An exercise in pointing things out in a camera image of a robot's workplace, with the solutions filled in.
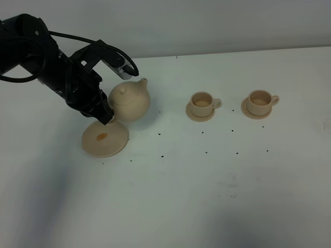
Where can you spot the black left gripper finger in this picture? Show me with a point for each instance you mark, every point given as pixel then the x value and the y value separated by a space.
pixel 104 114

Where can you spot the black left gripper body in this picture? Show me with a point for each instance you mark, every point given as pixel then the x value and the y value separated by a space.
pixel 79 88

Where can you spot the beige teapot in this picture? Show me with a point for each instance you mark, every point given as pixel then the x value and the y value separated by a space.
pixel 130 100

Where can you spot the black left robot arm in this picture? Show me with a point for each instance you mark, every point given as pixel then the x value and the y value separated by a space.
pixel 28 52

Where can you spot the beige teapot saucer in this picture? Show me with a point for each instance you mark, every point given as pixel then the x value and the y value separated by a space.
pixel 103 141

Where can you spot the beige left cup saucer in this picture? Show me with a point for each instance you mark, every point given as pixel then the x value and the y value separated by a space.
pixel 198 117

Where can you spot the beige cup saucer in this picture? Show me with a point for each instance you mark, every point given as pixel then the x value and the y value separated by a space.
pixel 254 111
pixel 198 117

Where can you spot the beige left teacup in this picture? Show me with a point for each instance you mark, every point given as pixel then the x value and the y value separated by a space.
pixel 204 102

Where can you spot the beige teacup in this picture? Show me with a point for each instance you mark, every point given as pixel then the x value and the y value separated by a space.
pixel 204 102
pixel 262 97

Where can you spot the beige right cup saucer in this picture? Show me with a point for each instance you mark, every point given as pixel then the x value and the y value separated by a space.
pixel 254 111

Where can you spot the beige right teacup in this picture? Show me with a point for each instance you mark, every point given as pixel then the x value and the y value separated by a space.
pixel 262 97

